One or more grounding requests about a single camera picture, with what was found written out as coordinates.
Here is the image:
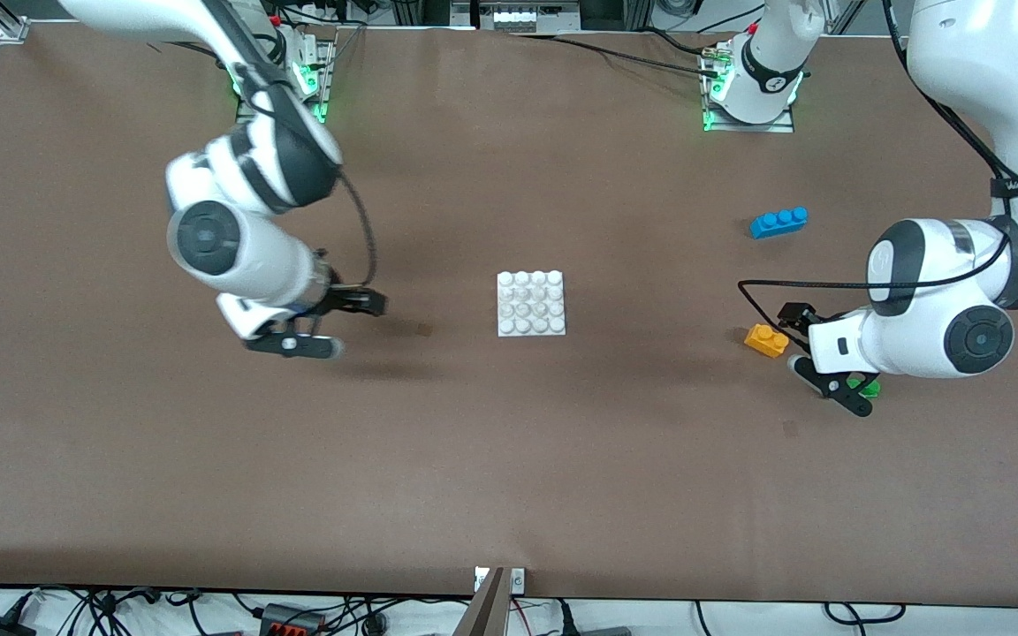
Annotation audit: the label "yellow two-stud block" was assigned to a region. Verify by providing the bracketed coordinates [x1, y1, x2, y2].
[744, 324, 790, 359]

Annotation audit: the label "blue three-stud block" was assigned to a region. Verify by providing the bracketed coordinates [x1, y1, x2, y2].
[749, 207, 809, 239]

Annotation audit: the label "white power strip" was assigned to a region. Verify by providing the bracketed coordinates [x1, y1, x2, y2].
[279, 0, 368, 26]

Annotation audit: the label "black box orange buttons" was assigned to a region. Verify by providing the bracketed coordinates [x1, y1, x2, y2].
[260, 603, 326, 636]

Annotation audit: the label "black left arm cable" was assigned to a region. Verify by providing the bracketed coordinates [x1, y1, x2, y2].
[737, 0, 1018, 347]

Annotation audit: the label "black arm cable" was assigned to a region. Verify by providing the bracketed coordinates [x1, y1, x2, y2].
[737, 0, 1018, 347]
[226, 53, 379, 289]

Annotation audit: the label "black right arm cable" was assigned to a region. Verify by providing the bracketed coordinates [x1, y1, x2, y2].
[226, 53, 379, 289]

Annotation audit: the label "white studded base plate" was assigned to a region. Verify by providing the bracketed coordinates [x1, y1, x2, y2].
[498, 270, 566, 337]

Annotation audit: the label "black looped cable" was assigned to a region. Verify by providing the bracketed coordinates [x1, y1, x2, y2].
[823, 602, 908, 627]

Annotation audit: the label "aluminium frame bar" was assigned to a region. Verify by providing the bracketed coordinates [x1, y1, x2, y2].
[827, 0, 868, 33]

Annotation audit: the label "brown wooden post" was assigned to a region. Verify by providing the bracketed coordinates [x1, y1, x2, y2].
[453, 567, 507, 636]

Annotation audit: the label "red wire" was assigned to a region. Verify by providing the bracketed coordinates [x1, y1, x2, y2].
[509, 597, 563, 624]

